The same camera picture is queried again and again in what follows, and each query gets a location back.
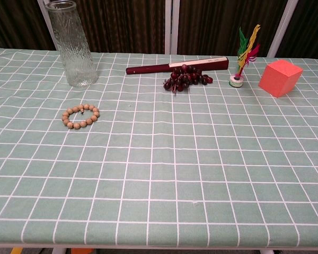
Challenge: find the wooden bead bracelet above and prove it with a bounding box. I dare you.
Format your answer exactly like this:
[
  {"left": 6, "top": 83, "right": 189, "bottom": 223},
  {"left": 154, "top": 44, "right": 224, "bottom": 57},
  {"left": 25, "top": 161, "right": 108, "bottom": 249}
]
[{"left": 61, "top": 104, "right": 101, "bottom": 130}]

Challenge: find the green checked tablecloth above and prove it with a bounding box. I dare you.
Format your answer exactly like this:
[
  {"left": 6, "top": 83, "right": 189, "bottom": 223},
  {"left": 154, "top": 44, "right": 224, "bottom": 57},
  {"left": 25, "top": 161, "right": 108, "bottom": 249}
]
[{"left": 0, "top": 47, "right": 318, "bottom": 246}]

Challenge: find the dark red grape bunch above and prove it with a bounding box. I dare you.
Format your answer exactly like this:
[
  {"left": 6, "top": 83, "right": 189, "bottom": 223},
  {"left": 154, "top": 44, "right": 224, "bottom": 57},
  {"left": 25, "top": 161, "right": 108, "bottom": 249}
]
[{"left": 163, "top": 64, "right": 214, "bottom": 95}]

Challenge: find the dark red folded fan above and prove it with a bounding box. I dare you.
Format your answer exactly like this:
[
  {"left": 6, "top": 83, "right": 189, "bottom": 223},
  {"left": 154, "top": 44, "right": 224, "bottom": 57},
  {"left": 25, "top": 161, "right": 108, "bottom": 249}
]
[{"left": 126, "top": 57, "right": 230, "bottom": 76}]

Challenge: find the colourful feather shuttlecock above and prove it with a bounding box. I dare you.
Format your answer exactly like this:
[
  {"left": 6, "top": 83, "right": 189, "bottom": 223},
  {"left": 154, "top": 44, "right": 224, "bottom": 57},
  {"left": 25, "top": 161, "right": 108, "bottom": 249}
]
[{"left": 228, "top": 24, "right": 262, "bottom": 88}]

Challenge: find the dark pleated partition panel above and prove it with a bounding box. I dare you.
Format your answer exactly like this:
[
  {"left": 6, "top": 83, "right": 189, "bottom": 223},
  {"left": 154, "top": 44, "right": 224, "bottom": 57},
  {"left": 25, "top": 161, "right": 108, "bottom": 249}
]
[
  {"left": 172, "top": 0, "right": 299, "bottom": 58},
  {"left": 275, "top": 0, "right": 318, "bottom": 60},
  {"left": 37, "top": 0, "right": 173, "bottom": 55},
  {"left": 0, "top": 0, "right": 47, "bottom": 51}
]

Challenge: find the tall textured glass vase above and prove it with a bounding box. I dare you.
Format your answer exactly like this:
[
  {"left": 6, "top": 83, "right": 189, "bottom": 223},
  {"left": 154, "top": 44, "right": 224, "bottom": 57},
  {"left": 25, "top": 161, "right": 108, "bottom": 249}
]
[{"left": 44, "top": 0, "right": 99, "bottom": 88}]

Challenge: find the orange cube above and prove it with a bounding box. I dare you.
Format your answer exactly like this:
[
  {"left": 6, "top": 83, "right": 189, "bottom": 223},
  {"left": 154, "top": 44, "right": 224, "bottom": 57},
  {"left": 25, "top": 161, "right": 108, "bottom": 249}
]
[{"left": 258, "top": 59, "right": 304, "bottom": 98}]

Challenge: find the white table frame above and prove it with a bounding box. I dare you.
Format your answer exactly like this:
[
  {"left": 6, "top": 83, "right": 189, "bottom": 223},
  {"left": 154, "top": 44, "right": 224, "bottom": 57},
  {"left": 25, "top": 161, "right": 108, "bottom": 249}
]
[{"left": 0, "top": 242, "right": 318, "bottom": 254}]

